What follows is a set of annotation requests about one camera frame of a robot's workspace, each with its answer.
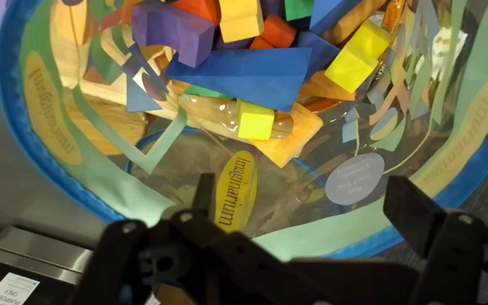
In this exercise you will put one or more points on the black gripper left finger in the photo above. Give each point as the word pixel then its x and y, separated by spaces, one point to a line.
pixel 159 259

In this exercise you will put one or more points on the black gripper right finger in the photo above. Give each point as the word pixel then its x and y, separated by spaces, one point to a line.
pixel 457 259

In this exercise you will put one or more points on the clear plastic toy bag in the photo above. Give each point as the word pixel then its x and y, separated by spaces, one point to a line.
pixel 51 111

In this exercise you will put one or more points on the long blue foam block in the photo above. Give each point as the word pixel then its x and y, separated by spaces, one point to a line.
pixel 249 77

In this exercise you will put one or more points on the pale orange foam block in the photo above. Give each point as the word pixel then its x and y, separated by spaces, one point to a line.
pixel 295 137

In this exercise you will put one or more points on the purple foam block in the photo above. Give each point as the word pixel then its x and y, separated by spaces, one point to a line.
pixel 176 33

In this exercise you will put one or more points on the red foam block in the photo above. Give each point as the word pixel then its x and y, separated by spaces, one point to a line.
pixel 198 10

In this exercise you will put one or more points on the yellow orange foam block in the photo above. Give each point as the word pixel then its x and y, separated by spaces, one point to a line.
pixel 240 18

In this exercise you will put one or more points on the orange stepped foam block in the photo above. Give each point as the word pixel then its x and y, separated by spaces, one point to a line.
pixel 274 32

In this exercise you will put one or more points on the green foam block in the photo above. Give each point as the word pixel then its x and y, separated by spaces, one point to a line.
pixel 298 8

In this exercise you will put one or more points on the white paper sign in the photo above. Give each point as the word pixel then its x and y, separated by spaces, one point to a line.
pixel 8 289

